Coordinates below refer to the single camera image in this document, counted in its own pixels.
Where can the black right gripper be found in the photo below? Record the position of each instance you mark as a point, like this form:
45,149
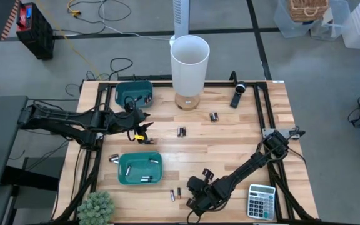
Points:
212,195

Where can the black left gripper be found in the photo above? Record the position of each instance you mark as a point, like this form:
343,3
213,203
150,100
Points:
120,122

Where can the light teal plastic bin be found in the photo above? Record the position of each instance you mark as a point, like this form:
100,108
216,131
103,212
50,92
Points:
136,165

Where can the silver desk calculator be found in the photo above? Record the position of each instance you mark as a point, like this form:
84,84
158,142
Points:
261,204

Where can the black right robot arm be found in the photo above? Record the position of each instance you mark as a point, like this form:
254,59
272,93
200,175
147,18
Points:
248,165

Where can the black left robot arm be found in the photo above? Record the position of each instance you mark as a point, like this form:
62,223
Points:
58,120

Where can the dark teal plastic bin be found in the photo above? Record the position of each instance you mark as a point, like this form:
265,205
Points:
127,90

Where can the white shade wooden lamp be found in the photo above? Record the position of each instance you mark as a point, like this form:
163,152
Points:
189,72

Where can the silver mounting plate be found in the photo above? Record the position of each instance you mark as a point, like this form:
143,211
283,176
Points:
266,130

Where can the green artificial plant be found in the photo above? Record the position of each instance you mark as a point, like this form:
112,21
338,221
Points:
96,209

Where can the black webcam on stand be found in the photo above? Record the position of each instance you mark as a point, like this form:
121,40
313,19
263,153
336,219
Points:
240,88

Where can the white tower fan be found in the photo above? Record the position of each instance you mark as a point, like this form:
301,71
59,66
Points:
181,15

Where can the black red tool case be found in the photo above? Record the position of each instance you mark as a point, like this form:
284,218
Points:
37,34

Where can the black desk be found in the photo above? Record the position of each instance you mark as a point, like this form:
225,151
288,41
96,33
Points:
5,150

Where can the clear plastic storage bin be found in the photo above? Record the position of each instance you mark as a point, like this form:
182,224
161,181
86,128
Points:
336,28
283,26

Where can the wicker basket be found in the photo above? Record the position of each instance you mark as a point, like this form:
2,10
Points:
308,9

